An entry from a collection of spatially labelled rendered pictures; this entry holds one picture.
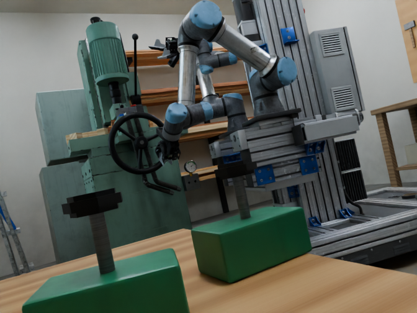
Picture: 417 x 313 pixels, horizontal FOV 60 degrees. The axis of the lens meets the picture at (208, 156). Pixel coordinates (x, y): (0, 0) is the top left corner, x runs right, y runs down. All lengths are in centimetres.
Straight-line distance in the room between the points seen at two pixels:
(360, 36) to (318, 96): 285
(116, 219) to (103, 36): 95
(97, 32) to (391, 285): 192
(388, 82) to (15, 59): 410
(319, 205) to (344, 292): 170
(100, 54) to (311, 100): 114
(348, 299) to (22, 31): 446
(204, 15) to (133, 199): 92
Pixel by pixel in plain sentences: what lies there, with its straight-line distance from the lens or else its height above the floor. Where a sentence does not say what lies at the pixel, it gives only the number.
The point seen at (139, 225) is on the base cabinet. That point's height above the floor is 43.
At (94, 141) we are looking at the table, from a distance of 182.
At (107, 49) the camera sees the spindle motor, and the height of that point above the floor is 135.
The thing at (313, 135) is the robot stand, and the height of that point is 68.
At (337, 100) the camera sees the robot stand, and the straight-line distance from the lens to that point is 204.
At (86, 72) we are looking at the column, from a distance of 226.
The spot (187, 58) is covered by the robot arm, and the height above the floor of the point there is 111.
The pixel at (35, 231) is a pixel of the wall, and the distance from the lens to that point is 421.
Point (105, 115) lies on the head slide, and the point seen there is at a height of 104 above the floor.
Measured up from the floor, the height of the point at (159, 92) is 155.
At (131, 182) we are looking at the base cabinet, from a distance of 183.
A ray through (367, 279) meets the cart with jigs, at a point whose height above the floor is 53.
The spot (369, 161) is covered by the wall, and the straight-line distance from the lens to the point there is 488.
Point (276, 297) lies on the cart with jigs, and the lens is 31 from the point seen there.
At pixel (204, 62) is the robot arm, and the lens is 210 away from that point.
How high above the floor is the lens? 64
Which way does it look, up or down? 2 degrees up
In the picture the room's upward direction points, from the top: 12 degrees counter-clockwise
